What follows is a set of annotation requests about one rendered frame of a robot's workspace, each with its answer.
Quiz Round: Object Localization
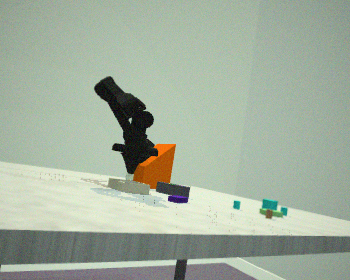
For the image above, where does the purple rectangular block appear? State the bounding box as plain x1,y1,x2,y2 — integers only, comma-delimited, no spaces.
168,196,188,203

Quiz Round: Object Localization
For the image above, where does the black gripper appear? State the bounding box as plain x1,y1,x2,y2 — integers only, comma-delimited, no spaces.
112,129,158,174

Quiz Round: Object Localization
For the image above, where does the teal block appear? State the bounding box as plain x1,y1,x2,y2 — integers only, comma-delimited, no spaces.
262,199,277,211

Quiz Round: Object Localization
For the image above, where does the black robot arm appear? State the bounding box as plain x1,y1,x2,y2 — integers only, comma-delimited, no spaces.
94,76,154,143

